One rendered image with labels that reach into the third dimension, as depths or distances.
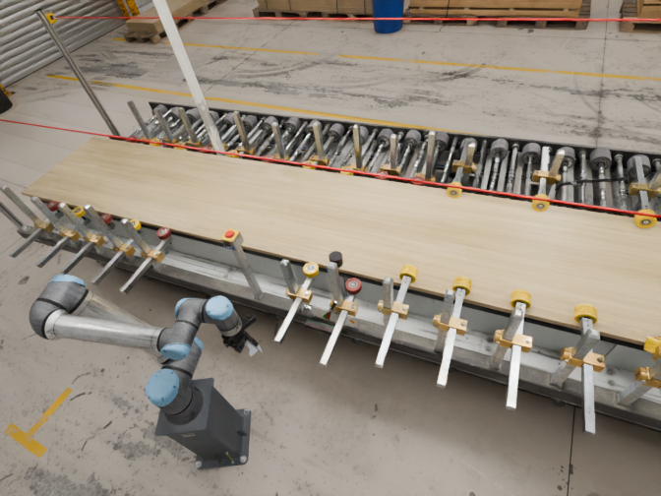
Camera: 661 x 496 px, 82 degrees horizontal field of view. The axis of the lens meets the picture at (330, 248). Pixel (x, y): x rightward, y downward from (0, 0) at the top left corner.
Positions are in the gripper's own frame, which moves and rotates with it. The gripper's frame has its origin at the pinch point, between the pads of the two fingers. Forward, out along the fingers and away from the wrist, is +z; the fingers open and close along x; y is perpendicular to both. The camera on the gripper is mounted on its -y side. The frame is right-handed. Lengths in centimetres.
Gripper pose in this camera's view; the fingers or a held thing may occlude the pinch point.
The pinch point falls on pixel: (248, 344)
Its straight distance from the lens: 179.0
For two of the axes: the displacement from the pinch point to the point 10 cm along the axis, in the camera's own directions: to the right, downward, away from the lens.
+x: 8.9, 2.6, -3.7
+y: -4.4, 7.1, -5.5
